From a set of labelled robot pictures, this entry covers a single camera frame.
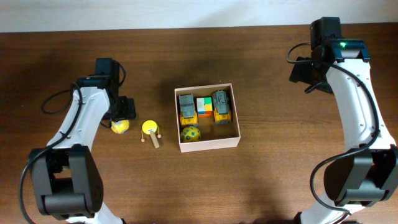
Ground yellow grey dump truck toy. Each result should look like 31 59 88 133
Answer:
178 93 198 127

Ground multicolour puzzle cube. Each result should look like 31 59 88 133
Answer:
197 97 213 117

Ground yellow ball with eye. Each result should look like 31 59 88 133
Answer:
111 120 129 134

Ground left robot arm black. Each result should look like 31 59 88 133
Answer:
23 58 136 223

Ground yellow grey mixer truck toy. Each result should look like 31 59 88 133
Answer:
212 90 232 124

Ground white cardboard box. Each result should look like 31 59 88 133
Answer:
174 83 241 152

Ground yellow ball blue letters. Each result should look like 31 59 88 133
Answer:
180 126 201 142

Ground yellow wooden pellet drum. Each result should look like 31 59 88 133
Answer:
141 119 162 149

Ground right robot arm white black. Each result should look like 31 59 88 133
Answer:
289 17 397 224

